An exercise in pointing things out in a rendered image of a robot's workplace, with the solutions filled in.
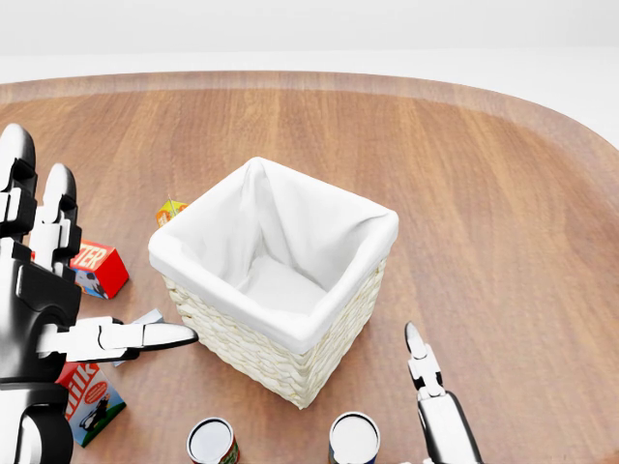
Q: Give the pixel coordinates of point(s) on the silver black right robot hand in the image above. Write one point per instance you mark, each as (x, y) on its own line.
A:
(442, 420)

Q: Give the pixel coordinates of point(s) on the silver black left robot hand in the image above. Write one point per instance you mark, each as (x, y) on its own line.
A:
(41, 309)

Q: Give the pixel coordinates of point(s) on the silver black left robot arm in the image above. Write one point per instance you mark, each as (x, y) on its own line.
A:
(43, 425)

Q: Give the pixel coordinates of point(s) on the wicker basket with white liner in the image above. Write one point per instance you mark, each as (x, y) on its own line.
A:
(271, 270)

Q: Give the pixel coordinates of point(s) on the red butter box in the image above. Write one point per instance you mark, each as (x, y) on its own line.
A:
(104, 268)

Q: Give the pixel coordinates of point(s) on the tin with blue yellow label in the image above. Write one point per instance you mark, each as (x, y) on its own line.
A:
(354, 437)

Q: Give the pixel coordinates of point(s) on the small pale grey box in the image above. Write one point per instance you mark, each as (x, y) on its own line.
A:
(150, 316)

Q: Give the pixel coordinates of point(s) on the red milk carton with cow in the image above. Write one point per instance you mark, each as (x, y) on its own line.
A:
(94, 406)

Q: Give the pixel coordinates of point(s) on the small orange juice carton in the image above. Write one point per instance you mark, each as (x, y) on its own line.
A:
(169, 212)

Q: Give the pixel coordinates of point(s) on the tin with red green label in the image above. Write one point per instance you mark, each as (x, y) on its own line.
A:
(211, 442)

